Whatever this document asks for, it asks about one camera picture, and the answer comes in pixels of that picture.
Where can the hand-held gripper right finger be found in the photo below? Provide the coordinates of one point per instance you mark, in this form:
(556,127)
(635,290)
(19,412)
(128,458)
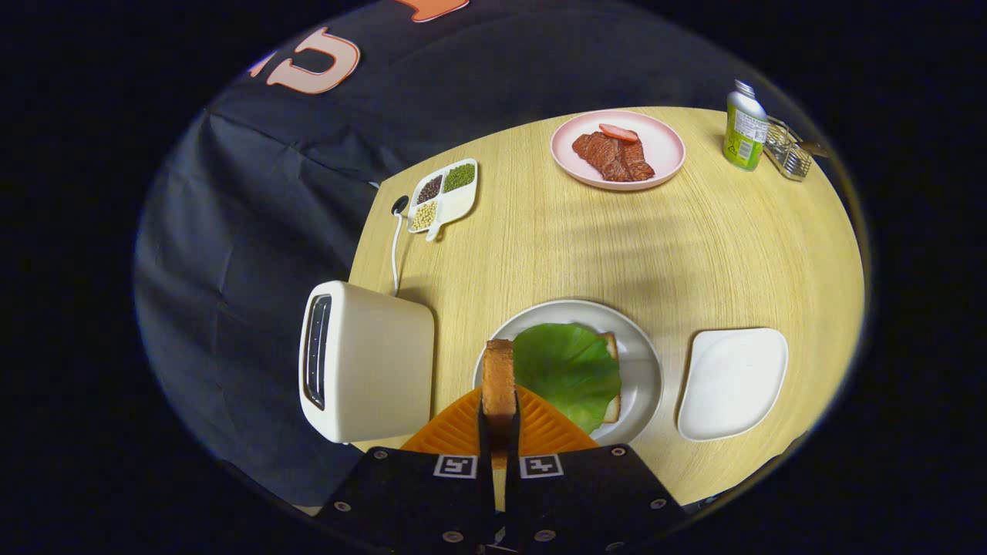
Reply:
(513,447)

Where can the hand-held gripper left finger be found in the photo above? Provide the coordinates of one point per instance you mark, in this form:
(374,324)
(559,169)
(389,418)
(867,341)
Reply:
(486,443)

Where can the toasted bread slice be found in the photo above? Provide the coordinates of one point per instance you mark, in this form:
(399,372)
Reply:
(499,378)

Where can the green lettuce leaf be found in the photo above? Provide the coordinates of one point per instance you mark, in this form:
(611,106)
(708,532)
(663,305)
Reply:
(567,374)

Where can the white bread slice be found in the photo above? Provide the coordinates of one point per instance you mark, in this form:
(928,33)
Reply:
(611,408)

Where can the white toaster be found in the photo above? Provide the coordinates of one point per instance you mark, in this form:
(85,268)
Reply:
(378,362)

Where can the white round plate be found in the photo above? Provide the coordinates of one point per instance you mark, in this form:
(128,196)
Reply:
(641,370)

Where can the white squarish plate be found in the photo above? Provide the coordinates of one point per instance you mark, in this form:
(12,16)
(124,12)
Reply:
(732,385)

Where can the yellow beans pile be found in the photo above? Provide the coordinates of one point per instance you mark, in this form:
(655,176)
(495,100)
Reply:
(424,216)

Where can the white divided condiment dish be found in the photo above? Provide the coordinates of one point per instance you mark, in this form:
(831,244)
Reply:
(456,206)

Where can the dark beans pile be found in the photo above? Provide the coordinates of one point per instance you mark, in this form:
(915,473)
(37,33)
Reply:
(429,190)

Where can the green beans pile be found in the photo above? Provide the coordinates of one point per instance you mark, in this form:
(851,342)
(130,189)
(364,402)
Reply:
(459,177)

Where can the brown meat slice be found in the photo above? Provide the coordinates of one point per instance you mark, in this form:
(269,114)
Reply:
(600,153)
(638,162)

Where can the red sausage slice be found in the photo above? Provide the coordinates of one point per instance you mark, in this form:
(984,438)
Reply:
(619,132)

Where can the pink round plate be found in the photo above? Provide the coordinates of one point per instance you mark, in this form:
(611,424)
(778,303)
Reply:
(665,150)

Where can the silver bottle with green label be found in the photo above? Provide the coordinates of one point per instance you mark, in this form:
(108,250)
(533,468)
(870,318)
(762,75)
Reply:
(744,135)

